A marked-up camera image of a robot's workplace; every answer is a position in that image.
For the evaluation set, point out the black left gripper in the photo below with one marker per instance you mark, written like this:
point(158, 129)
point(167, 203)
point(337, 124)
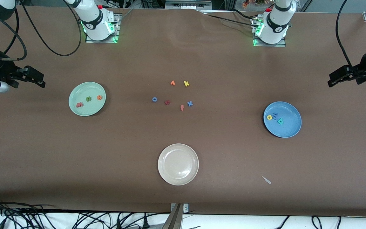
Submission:
point(362, 73)

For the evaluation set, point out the salmon foam letter w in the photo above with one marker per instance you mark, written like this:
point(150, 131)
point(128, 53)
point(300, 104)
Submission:
point(80, 105)

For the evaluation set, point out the green foam letter n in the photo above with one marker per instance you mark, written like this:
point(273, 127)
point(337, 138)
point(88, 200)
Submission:
point(89, 99)

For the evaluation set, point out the teal foam letter b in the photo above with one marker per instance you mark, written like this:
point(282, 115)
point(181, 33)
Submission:
point(280, 121)

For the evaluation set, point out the green plate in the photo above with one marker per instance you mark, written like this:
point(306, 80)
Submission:
point(84, 90)

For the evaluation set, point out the blue plate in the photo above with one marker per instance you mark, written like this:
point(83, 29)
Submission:
point(286, 128)

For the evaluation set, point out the brown table cover sheet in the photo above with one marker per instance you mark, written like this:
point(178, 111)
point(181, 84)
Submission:
point(75, 159)

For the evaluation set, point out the orange dried flowers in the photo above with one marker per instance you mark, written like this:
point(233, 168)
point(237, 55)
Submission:
point(246, 3)

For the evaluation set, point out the small white paper scrap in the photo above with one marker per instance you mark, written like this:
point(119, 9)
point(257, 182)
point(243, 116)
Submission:
point(267, 180)

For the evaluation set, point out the black power plug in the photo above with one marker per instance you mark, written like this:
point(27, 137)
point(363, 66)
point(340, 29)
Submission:
point(118, 223)
point(145, 222)

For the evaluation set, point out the beige plate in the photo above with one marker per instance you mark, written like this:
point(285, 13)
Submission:
point(178, 164)

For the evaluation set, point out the grey metal bar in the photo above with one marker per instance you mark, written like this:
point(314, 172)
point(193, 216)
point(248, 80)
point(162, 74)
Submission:
point(174, 219)

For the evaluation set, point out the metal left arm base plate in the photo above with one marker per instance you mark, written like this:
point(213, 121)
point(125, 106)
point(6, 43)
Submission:
point(281, 44)

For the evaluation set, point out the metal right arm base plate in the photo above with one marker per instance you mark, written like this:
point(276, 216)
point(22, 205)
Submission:
point(118, 22)

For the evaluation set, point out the aluminium frame piece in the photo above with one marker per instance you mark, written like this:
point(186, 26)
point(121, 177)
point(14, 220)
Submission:
point(187, 4)

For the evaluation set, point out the metal clamp bracket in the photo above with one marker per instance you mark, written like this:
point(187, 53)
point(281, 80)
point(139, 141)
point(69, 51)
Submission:
point(186, 208)

